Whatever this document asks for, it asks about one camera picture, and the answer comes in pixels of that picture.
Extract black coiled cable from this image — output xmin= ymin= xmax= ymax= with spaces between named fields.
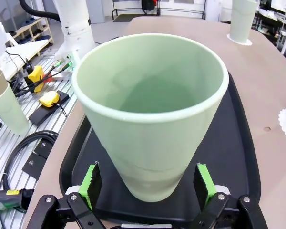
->
xmin=3 ymin=130 xmax=60 ymax=191

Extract light green tall cup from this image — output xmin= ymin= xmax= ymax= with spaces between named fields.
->
xmin=71 ymin=33 xmax=229 ymax=203
xmin=228 ymin=0 xmax=259 ymax=45
xmin=0 ymin=83 xmax=31 ymax=136

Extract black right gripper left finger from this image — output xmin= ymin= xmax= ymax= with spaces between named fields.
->
xmin=26 ymin=161 xmax=103 ymax=229

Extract yellow emergency button box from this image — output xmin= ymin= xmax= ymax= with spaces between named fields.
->
xmin=28 ymin=90 xmax=70 ymax=127

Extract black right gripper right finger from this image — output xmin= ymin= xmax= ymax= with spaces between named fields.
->
xmin=188 ymin=163 xmax=269 ymax=229

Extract slotted aluminium base plate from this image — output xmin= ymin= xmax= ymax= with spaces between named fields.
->
xmin=0 ymin=56 xmax=86 ymax=229

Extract black serving tray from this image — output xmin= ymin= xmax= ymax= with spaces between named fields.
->
xmin=59 ymin=71 xmax=262 ymax=221

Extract yellow rounded switch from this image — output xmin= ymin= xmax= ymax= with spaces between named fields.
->
xmin=39 ymin=90 xmax=61 ymax=108

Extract green black cable connector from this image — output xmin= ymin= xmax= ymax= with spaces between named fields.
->
xmin=0 ymin=188 xmax=35 ymax=213

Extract white side table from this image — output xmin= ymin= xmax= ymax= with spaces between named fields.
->
xmin=6 ymin=39 xmax=50 ymax=81

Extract yellow emergency stop box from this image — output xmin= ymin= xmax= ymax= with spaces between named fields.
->
xmin=26 ymin=65 xmax=53 ymax=93

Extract black red backpack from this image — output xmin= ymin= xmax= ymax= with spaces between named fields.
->
xmin=142 ymin=0 xmax=159 ymax=12

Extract wooden shoe shelf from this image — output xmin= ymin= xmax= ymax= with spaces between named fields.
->
xmin=7 ymin=16 xmax=55 ymax=52

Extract black flexible hose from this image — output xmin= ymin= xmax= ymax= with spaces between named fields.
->
xmin=20 ymin=0 xmax=61 ymax=20

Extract small black mounting plate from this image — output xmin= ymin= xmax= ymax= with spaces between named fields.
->
xmin=34 ymin=140 xmax=54 ymax=159
xmin=22 ymin=152 xmax=47 ymax=179

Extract white plastic chair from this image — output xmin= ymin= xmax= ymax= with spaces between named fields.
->
xmin=0 ymin=22 xmax=20 ymax=62

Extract metal rack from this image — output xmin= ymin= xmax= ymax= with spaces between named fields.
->
xmin=252 ymin=0 xmax=286 ymax=59

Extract black metal frame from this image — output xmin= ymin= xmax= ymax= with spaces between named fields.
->
xmin=112 ymin=0 xmax=207 ymax=20

